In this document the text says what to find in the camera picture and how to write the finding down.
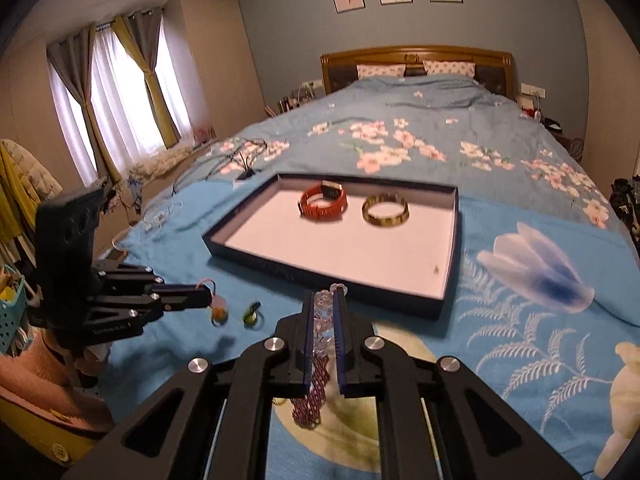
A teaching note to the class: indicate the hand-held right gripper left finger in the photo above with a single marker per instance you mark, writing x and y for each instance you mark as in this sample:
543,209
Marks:
306,345

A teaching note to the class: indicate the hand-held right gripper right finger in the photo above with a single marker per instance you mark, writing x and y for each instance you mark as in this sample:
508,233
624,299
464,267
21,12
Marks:
341,345

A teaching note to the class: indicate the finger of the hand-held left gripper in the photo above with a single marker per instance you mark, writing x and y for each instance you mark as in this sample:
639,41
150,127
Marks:
130,274
185,297

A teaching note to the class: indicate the dark blue tray box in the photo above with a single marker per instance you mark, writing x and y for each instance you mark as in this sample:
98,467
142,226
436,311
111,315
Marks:
350,255

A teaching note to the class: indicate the white earphones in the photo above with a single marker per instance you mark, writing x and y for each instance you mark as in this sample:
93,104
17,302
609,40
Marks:
155,217

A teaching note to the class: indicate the blue plastic basket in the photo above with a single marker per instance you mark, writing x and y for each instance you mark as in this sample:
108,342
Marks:
10,310

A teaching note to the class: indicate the white puffer jacket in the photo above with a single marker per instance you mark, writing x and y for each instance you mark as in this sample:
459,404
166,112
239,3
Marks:
30,175

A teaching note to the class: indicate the fluffy white window cushion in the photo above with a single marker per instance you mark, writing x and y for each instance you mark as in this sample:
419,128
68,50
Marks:
160,160

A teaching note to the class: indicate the pink hat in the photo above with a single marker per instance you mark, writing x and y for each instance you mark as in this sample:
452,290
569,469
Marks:
35,385

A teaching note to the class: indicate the green bangle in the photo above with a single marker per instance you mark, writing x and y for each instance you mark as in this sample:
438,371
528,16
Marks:
385,223

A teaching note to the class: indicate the orange smartwatch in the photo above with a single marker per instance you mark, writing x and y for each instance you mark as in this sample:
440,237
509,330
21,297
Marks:
311,208

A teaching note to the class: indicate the light blue printed blanket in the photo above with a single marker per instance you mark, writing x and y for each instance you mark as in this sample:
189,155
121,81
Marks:
500,310

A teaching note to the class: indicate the white sheer curtain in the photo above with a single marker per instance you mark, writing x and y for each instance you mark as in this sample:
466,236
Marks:
120,105

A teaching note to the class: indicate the grey curtain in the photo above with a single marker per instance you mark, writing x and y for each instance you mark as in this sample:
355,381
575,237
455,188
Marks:
67,75

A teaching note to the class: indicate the yellow curtain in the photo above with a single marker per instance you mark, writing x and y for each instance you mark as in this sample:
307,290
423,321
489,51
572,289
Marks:
150,90

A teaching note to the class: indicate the floral blue duvet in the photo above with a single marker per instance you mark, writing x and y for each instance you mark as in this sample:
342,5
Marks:
425,115

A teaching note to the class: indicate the dotted white pillow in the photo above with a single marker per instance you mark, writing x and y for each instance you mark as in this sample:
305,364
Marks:
380,71
448,67

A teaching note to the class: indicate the wooden headboard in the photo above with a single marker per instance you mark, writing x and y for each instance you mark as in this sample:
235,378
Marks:
415,54

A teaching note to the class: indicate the dark clothes pile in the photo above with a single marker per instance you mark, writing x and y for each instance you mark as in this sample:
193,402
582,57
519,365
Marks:
627,210

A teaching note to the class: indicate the white wall socket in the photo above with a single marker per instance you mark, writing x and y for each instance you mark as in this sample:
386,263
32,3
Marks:
533,89
312,83

